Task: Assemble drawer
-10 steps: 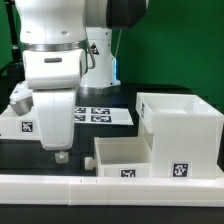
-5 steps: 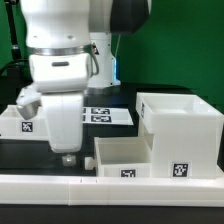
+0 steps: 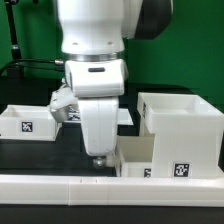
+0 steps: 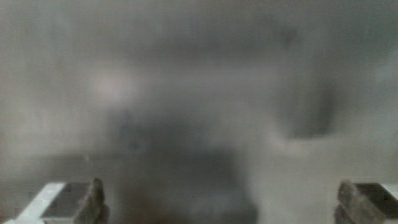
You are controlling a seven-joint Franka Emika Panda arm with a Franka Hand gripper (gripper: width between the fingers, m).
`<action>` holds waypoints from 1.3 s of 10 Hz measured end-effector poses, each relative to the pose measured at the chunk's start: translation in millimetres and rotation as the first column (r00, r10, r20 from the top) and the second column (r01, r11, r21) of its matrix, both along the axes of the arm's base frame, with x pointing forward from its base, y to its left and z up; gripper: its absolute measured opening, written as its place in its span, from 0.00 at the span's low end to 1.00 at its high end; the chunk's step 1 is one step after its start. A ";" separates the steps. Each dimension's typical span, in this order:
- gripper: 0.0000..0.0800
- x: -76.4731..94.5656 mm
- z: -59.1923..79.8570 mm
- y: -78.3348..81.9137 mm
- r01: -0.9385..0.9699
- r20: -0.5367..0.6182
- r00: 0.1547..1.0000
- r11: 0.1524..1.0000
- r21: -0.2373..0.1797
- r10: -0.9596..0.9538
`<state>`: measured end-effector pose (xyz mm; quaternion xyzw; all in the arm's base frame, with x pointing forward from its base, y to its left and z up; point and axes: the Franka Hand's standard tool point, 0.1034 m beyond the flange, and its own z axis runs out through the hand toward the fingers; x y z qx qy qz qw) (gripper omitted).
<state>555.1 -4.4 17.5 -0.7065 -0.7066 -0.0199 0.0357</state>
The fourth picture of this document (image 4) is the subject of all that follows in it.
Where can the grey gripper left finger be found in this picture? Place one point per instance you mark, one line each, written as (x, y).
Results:
(65, 204)

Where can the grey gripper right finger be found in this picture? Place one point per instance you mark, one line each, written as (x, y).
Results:
(366, 203)

